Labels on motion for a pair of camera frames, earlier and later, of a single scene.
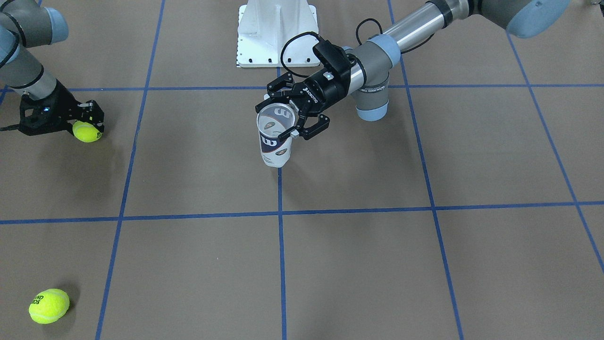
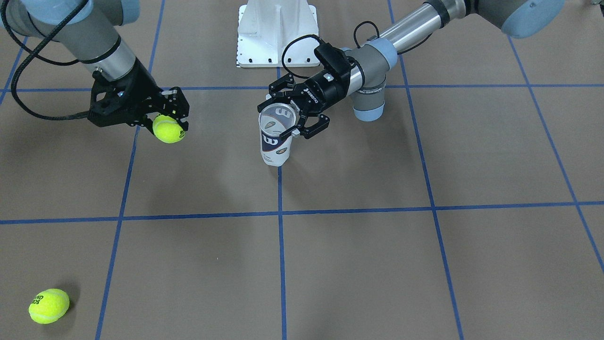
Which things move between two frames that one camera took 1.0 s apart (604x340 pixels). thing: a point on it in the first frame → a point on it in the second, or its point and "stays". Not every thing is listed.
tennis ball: [86, 132] → [167, 129]
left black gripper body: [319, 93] stays
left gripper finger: [322, 122] stays
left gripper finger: [275, 96] stays
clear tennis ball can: [272, 120] stays
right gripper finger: [93, 114] → [174, 104]
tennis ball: [48, 305] stays
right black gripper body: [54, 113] → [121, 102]
